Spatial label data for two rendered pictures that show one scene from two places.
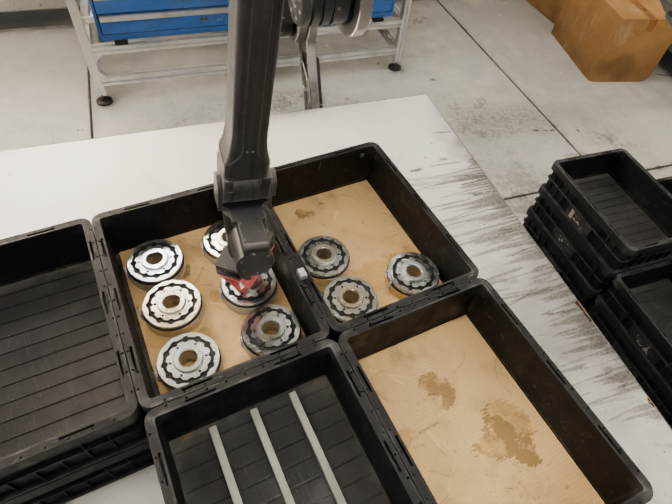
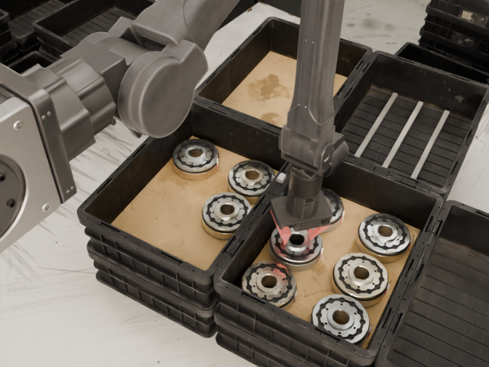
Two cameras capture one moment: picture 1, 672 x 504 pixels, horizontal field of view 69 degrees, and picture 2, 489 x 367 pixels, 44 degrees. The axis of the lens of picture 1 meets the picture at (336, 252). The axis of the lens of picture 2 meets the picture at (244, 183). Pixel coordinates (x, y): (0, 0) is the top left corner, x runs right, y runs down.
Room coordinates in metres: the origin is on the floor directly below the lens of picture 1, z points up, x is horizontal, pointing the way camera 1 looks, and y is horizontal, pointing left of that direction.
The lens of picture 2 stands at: (0.97, 0.72, 1.80)
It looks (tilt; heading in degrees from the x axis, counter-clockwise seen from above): 47 degrees down; 240
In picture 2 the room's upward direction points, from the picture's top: 2 degrees clockwise
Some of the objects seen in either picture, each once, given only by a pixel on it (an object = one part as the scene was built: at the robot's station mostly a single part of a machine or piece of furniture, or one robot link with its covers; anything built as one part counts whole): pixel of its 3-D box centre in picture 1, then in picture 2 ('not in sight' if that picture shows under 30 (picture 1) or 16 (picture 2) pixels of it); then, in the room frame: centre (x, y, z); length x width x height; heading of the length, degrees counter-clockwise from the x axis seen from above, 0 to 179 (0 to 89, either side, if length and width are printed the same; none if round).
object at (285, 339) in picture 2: (208, 291); (331, 256); (0.48, 0.22, 0.87); 0.40 x 0.30 x 0.11; 32
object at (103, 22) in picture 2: not in sight; (108, 65); (0.47, -1.22, 0.37); 0.40 x 0.30 x 0.45; 24
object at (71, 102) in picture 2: not in sight; (54, 113); (0.91, 0.29, 1.45); 0.09 x 0.08 x 0.12; 114
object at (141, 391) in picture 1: (204, 275); (335, 239); (0.48, 0.22, 0.92); 0.40 x 0.30 x 0.02; 32
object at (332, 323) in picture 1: (357, 225); (197, 179); (0.63, -0.03, 0.92); 0.40 x 0.30 x 0.02; 32
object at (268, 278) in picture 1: (249, 282); (296, 241); (0.51, 0.15, 0.86); 0.10 x 0.10 x 0.01
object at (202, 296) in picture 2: (354, 242); (198, 196); (0.63, -0.03, 0.87); 0.40 x 0.30 x 0.11; 32
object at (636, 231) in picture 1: (592, 240); not in sight; (1.20, -0.89, 0.37); 0.40 x 0.30 x 0.45; 24
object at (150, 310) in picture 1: (172, 303); (360, 275); (0.45, 0.28, 0.86); 0.10 x 0.10 x 0.01
